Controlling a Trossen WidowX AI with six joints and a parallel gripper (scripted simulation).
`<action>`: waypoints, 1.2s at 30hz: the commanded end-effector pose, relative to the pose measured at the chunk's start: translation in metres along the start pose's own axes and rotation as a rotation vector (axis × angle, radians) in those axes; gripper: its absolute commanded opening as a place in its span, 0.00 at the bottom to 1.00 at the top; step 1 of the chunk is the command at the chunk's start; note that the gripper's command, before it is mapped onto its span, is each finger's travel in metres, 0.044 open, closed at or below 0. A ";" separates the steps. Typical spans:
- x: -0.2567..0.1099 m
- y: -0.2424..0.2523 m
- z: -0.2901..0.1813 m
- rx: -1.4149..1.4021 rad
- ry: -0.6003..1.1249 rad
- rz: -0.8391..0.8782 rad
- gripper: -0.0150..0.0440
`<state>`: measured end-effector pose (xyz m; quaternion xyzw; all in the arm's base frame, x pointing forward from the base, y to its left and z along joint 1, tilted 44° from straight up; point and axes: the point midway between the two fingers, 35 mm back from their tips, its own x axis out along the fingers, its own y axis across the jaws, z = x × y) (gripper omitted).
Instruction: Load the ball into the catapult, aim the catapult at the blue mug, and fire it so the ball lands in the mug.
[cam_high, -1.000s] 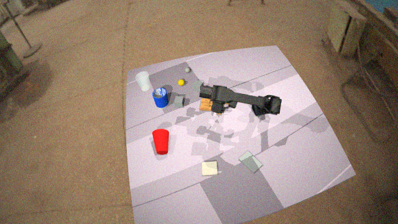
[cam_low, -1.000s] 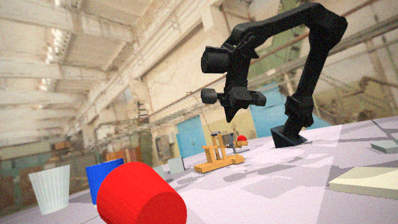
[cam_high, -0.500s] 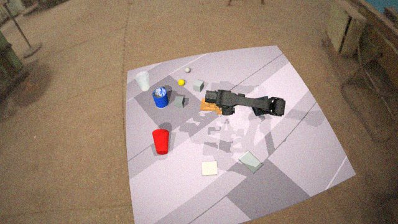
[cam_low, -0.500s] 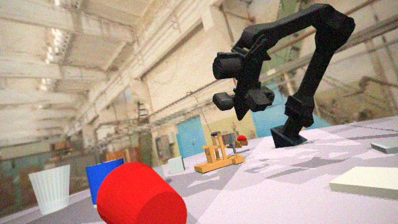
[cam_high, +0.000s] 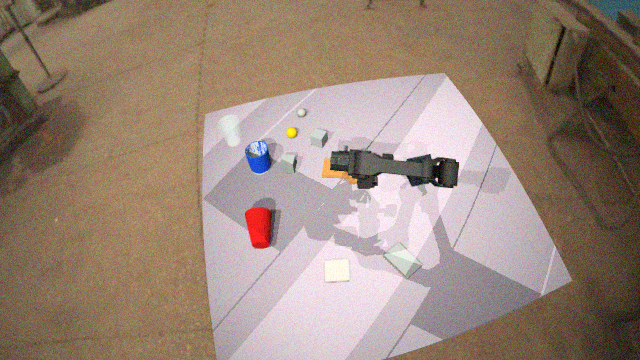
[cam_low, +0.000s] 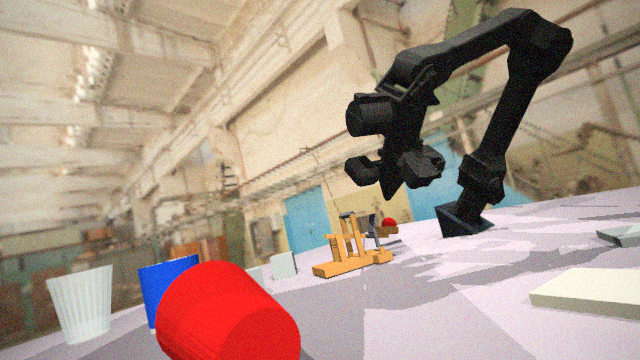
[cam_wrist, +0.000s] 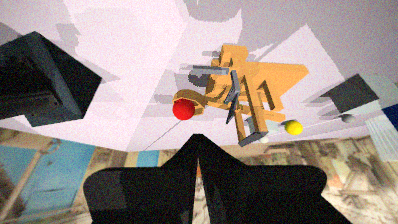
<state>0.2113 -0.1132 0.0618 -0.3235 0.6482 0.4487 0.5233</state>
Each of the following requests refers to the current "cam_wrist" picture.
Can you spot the red ball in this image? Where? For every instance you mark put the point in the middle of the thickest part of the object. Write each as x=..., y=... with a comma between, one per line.
x=183, y=109

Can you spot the blue mug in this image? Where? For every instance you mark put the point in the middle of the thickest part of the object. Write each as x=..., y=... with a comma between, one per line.
x=392, y=113

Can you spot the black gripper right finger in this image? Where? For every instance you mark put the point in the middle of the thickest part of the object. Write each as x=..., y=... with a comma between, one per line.
x=227, y=181

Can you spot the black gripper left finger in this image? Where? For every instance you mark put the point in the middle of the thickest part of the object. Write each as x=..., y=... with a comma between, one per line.
x=132, y=189

